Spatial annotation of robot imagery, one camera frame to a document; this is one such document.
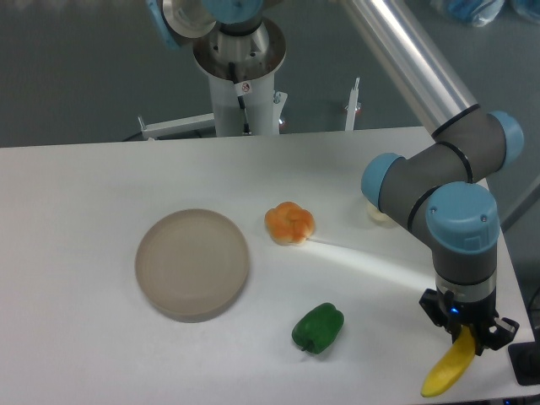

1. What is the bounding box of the cream round object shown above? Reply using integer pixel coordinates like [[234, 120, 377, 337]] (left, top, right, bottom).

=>
[[366, 201, 391, 223]]

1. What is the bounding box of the blue plastic bag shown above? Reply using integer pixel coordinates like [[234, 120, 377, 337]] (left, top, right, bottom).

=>
[[429, 0, 539, 28]]

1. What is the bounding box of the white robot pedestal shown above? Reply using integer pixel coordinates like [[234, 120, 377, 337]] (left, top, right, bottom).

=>
[[193, 18, 287, 138]]

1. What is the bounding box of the green bell pepper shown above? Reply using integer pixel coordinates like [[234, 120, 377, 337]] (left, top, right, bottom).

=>
[[291, 303, 344, 354]]

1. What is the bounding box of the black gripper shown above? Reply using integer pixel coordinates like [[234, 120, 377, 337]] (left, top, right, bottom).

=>
[[418, 289, 520, 355]]

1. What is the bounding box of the beige round plate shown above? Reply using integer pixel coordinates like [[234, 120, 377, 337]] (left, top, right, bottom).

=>
[[134, 209, 251, 322]]

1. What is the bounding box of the white right support bracket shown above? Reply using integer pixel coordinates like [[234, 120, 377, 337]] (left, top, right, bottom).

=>
[[344, 77, 361, 131]]

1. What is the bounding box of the yellow banana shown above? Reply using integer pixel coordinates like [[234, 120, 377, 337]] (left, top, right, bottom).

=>
[[420, 326, 476, 397]]

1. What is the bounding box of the white support bracket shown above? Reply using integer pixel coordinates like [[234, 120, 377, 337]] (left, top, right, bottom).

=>
[[138, 113, 214, 140], [344, 77, 361, 131]]

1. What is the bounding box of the white left support bracket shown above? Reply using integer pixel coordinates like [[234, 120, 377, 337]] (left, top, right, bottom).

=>
[[138, 113, 214, 140]]

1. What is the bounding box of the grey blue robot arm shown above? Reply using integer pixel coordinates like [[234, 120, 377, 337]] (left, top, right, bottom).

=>
[[142, 1, 524, 353]]

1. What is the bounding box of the black device at edge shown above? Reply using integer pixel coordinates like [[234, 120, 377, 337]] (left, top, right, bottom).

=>
[[508, 342, 539, 386]]

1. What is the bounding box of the orange knotted bread roll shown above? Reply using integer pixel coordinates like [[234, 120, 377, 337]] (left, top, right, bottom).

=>
[[264, 202, 316, 245]]

